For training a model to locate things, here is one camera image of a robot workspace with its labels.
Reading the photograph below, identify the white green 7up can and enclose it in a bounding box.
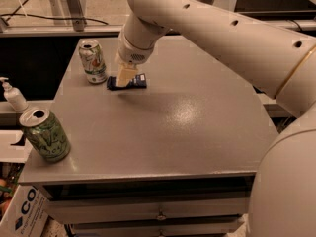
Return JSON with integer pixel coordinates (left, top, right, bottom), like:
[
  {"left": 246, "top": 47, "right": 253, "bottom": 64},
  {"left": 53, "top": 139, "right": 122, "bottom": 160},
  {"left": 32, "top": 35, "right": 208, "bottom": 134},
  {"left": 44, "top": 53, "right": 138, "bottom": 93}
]
[{"left": 79, "top": 39, "right": 107, "bottom": 84}]

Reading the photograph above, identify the white cardboard box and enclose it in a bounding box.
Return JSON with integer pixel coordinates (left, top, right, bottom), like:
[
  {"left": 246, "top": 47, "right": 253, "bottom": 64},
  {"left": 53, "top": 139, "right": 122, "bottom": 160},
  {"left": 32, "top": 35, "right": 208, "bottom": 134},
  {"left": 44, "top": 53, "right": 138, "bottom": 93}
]
[{"left": 0, "top": 129, "right": 49, "bottom": 237}]

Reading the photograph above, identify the black cable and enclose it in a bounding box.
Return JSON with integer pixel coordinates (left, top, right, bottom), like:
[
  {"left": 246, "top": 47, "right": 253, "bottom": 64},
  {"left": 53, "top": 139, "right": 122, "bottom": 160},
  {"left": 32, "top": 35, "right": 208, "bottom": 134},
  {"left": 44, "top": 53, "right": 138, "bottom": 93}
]
[{"left": 0, "top": 0, "right": 110, "bottom": 27}]

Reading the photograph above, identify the metal frame rail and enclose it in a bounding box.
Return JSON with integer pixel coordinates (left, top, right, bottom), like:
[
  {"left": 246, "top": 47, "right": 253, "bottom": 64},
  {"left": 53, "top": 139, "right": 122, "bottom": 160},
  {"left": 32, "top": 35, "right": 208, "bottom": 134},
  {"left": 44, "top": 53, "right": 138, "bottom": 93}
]
[{"left": 1, "top": 0, "right": 316, "bottom": 36}]

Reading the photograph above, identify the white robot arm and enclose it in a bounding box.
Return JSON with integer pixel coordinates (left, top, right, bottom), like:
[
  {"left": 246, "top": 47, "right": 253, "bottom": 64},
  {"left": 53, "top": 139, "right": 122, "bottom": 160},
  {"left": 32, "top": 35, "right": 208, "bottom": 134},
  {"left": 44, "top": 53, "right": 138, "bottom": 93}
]
[{"left": 116, "top": 0, "right": 316, "bottom": 237}]

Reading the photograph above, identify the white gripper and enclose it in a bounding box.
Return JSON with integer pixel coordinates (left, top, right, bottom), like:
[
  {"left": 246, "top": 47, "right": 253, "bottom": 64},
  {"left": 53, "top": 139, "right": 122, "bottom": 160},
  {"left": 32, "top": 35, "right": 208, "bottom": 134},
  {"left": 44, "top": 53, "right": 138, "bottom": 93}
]
[{"left": 115, "top": 29, "right": 153, "bottom": 87}]

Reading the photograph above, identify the dark blue snack bar wrapper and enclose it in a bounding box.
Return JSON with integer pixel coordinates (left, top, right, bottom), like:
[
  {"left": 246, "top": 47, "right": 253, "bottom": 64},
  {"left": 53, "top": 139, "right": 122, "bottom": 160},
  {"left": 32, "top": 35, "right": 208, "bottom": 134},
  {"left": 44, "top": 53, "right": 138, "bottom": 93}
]
[{"left": 107, "top": 73, "right": 147, "bottom": 91}]

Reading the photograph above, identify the grey drawer cabinet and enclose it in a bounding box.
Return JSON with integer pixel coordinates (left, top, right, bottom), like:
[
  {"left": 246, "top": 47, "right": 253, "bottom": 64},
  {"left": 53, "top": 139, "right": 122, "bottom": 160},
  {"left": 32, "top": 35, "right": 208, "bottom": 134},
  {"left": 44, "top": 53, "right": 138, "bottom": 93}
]
[{"left": 20, "top": 36, "right": 277, "bottom": 237}]

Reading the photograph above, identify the white pump lotion bottle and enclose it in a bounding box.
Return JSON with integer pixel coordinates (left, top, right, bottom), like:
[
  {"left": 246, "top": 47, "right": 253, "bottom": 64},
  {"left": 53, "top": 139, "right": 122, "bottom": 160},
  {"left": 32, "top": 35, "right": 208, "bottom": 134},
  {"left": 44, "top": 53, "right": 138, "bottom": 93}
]
[{"left": 0, "top": 77, "right": 28, "bottom": 112}]

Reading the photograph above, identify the green soda can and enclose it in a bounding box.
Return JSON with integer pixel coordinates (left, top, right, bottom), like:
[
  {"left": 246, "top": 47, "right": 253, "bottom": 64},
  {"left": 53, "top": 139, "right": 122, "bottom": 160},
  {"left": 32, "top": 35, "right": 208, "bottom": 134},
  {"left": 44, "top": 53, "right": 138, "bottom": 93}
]
[{"left": 19, "top": 107, "right": 70, "bottom": 162}]

